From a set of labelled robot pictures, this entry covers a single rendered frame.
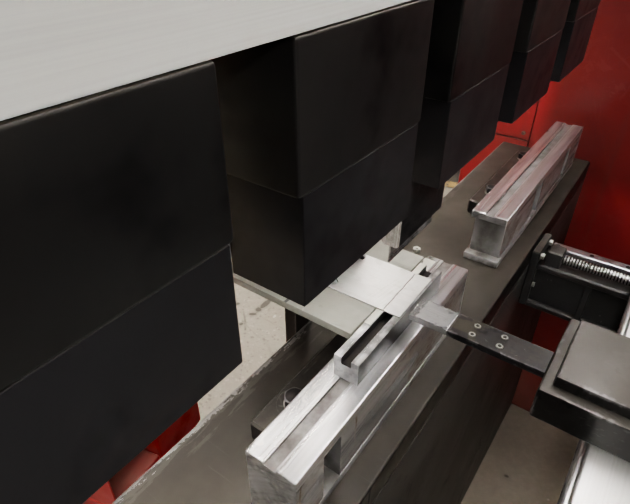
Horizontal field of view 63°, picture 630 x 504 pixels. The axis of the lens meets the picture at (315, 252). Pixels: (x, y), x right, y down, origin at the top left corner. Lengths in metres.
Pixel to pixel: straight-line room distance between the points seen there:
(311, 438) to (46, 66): 0.42
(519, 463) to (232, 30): 1.65
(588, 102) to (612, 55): 0.11
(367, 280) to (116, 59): 0.50
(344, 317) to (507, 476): 1.21
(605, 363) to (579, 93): 0.89
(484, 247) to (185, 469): 0.59
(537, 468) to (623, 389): 1.25
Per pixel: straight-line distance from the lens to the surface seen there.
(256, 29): 0.23
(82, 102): 0.19
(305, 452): 0.51
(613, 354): 0.57
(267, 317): 2.10
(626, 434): 0.53
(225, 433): 0.65
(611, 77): 1.34
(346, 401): 0.55
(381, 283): 0.64
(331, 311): 0.60
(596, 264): 1.06
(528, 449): 1.81
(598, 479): 0.54
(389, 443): 0.64
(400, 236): 0.52
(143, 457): 0.87
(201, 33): 0.21
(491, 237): 0.92
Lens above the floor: 1.39
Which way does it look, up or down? 35 degrees down
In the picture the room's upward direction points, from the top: straight up
